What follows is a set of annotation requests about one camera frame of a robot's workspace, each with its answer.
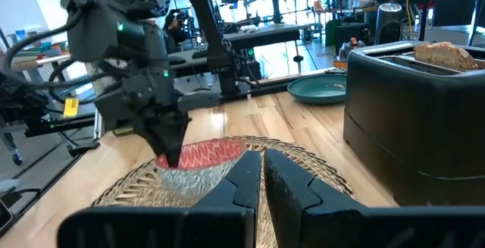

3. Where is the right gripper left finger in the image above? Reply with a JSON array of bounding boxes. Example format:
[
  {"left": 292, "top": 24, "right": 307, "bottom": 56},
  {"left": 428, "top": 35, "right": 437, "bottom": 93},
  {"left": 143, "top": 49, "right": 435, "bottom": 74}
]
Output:
[{"left": 56, "top": 149, "right": 263, "bottom": 248}]

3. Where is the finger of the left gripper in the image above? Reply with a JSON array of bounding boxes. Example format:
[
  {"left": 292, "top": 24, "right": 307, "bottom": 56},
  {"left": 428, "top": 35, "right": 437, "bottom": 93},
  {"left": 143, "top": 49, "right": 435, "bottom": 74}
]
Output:
[
  {"left": 134, "top": 121, "right": 174, "bottom": 168},
  {"left": 161, "top": 114, "right": 190, "bottom": 168}
]

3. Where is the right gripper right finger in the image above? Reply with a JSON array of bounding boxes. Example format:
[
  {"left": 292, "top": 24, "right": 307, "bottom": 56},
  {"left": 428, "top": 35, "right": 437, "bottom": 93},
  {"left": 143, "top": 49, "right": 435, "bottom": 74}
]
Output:
[{"left": 264, "top": 148, "right": 485, "bottom": 248}]

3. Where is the patterned bowl red inside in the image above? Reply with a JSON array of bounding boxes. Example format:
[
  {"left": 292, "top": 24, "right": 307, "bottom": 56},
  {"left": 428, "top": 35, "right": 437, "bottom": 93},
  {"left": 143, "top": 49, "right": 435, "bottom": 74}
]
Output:
[{"left": 155, "top": 138, "right": 247, "bottom": 198}]

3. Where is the teal plate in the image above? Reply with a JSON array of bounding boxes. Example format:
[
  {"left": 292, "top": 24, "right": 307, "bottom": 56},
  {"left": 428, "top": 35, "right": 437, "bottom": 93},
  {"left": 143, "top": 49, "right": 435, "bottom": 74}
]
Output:
[{"left": 286, "top": 72, "right": 348, "bottom": 105}]

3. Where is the round woven placemat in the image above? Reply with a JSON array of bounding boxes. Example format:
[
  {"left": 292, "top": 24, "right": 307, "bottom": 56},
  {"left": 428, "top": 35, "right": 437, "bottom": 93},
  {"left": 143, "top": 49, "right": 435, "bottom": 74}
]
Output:
[{"left": 90, "top": 134, "right": 355, "bottom": 248}]

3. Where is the black desk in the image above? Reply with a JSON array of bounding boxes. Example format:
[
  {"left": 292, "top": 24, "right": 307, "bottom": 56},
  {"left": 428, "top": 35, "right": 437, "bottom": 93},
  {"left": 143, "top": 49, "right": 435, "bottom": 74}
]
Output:
[{"left": 223, "top": 23, "right": 310, "bottom": 52}]

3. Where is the black toaster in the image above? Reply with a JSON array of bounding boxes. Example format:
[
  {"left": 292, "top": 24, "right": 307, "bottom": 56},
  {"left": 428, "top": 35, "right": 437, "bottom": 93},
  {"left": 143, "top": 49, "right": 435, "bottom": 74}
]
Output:
[{"left": 343, "top": 41, "right": 485, "bottom": 207}]

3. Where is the orange black tool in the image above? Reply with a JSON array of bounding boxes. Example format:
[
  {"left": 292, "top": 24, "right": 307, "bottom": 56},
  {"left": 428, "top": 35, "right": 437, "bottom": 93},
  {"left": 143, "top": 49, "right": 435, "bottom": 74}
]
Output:
[{"left": 342, "top": 36, "right": 368, "bottom": 58}]

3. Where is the brown toast slice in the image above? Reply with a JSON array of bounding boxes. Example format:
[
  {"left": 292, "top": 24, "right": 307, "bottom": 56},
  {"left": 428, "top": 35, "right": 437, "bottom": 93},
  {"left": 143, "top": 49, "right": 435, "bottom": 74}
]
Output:
[{"left": 412, "top": 41, "right": 479, "bottom": 71}]

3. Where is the black cylindrical air purifier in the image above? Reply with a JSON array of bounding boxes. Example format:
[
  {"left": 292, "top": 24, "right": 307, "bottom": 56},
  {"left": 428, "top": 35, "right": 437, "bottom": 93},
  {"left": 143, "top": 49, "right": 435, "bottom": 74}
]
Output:
[{"left": 374, "top": 2, "right": 405, "bottom": 46}]

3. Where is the yellow cable tag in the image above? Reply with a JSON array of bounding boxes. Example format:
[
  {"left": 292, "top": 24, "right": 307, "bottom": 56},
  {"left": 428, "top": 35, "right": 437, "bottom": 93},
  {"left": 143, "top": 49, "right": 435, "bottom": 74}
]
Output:
[{"left": 63, "top": 98, "right": 80, "bottom": 118}]

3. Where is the black rig frame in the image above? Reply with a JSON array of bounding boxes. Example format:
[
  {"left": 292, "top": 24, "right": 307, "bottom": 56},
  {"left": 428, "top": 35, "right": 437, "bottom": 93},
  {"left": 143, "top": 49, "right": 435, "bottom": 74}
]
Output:
[{"left": 172, "top": 0, "right": 344, "bottom": 103}]

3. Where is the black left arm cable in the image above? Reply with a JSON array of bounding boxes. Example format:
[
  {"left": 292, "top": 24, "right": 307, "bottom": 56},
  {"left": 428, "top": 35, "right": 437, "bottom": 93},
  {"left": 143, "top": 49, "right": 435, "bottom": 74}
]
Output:
[{"left": 2, "top": 8, "right": 128, "bottom": 92}]

